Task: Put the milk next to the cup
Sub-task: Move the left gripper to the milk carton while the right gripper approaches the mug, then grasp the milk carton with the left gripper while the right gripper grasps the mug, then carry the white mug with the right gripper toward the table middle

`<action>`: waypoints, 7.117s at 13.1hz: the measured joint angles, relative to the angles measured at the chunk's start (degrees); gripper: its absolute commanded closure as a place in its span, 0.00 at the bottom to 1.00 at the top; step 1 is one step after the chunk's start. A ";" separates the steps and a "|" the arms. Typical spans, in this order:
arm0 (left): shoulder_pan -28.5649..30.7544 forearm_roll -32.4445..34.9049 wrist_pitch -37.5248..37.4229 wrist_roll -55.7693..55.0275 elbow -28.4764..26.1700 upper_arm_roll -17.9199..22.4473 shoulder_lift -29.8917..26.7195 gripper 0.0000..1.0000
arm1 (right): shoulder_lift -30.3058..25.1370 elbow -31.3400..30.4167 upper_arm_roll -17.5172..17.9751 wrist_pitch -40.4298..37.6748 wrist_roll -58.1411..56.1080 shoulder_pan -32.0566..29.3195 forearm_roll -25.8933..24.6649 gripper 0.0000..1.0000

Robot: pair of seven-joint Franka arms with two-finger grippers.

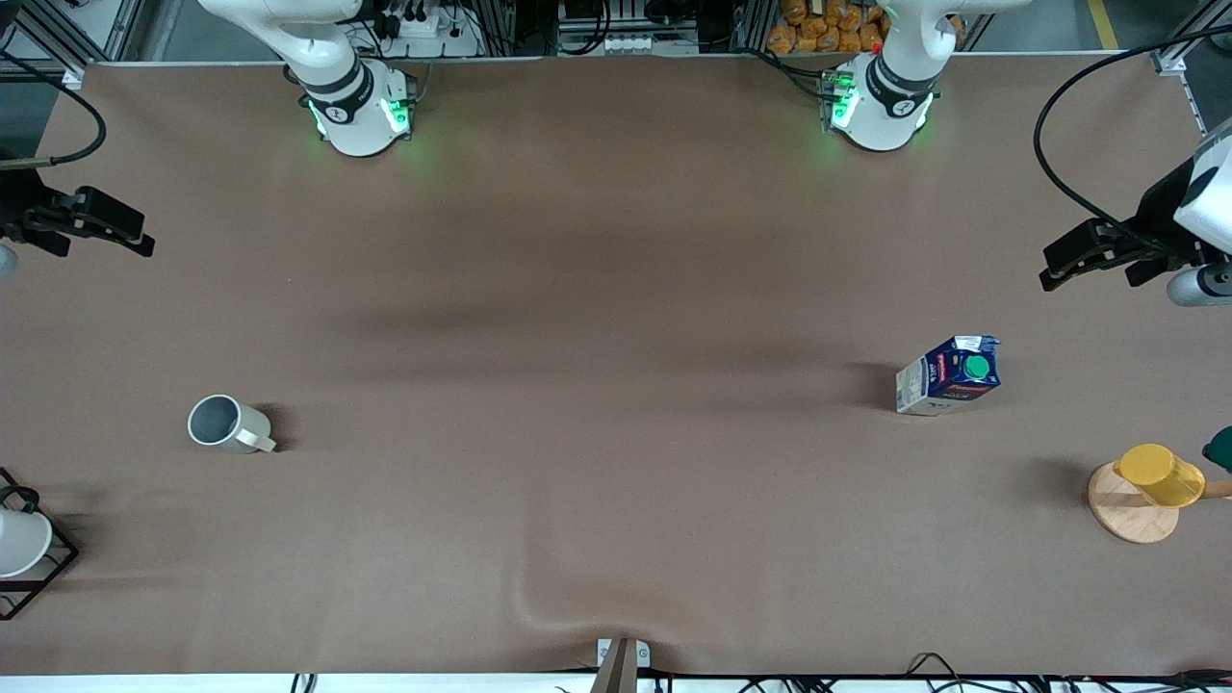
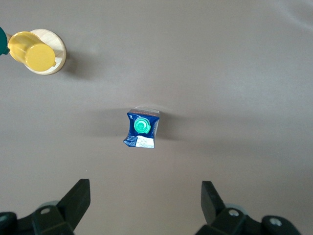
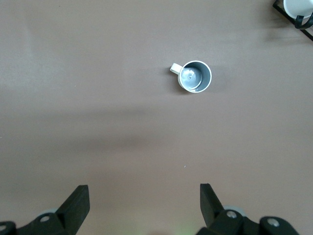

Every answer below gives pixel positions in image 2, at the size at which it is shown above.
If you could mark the blue milk carton green cap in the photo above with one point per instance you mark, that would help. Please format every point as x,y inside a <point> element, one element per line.
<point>141,126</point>

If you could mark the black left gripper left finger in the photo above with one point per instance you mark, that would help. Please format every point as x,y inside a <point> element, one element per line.
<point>73,203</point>

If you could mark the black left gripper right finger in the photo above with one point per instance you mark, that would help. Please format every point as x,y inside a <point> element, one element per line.
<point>211,205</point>

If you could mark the brown table cover cloth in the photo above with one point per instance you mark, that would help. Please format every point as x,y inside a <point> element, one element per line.
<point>195,61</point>

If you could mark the yellow plastic cup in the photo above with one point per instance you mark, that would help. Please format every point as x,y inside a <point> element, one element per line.
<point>36,55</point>

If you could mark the dark green cup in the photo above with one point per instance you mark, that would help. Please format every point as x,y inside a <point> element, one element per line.
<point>2,41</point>

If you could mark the round wooden base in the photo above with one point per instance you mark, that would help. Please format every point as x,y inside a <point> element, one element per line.
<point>57,45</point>

